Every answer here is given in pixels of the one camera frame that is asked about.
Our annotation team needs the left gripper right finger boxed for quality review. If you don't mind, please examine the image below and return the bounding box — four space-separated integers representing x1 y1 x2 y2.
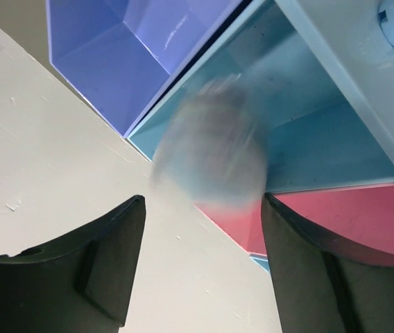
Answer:
261 193 394 332

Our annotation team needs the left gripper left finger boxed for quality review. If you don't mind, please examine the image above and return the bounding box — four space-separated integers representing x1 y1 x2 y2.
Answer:
0 195 146 332

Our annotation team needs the light blue bin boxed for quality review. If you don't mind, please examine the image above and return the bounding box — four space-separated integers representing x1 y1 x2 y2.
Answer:
250 254 271 273
130 1 394 193

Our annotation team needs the pink plastic bin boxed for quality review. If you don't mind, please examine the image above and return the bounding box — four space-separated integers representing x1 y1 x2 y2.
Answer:
201 183 394 266

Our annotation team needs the clear staples box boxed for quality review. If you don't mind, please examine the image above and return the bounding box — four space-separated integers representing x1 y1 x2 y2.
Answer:
151 75 267 210

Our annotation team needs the purple plastic bin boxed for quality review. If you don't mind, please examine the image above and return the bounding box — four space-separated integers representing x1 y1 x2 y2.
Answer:
46 0 247 137

